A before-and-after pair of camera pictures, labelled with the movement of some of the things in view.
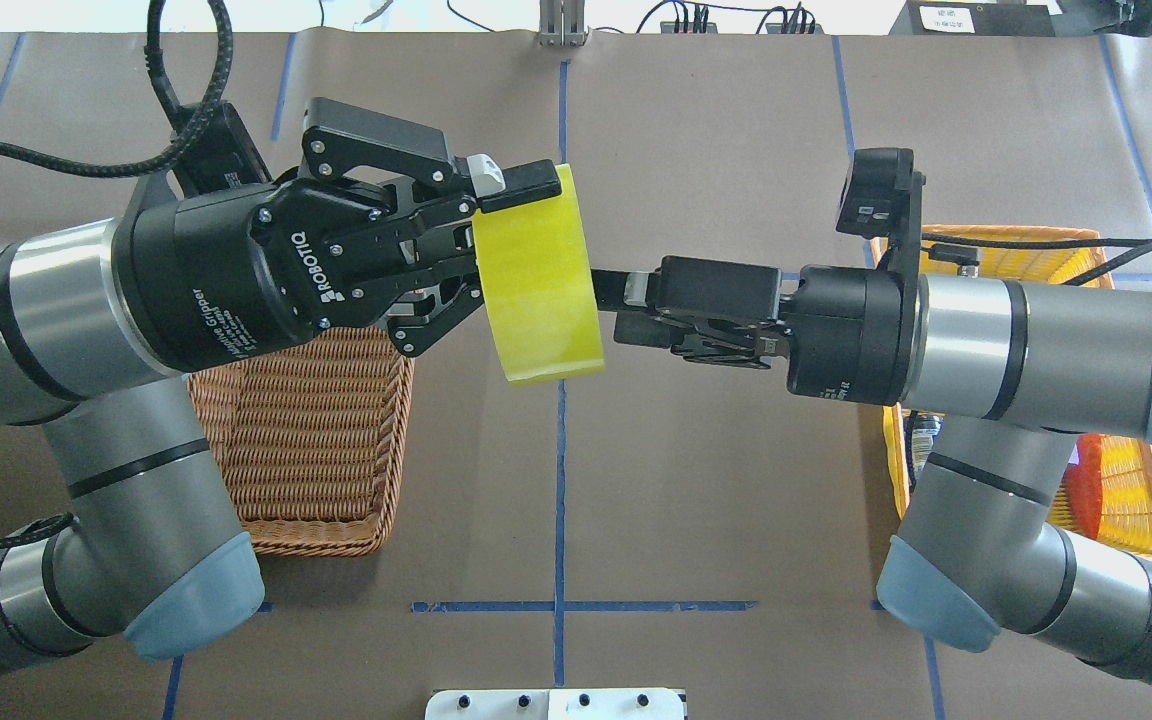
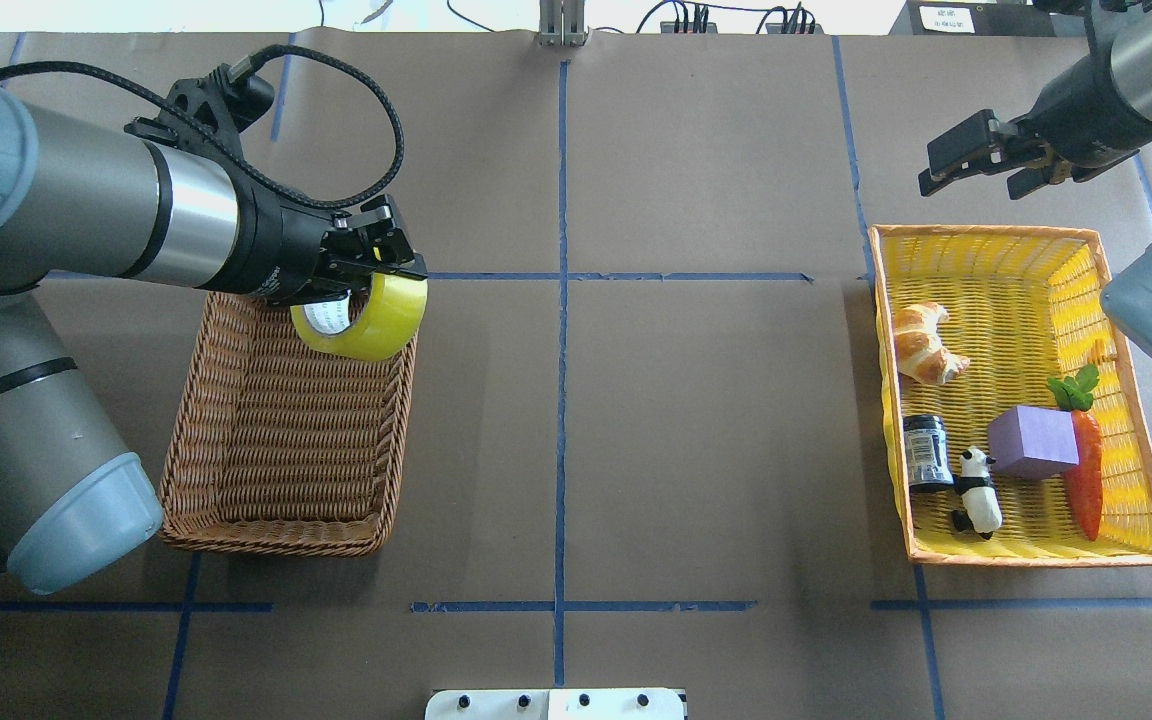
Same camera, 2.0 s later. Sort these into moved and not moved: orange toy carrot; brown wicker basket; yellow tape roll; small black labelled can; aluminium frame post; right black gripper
Moved: yellow tape roll; right black gripper
Not moved: brown wicker basket; orange toy carrot; small black labelled can; aluminium frame post
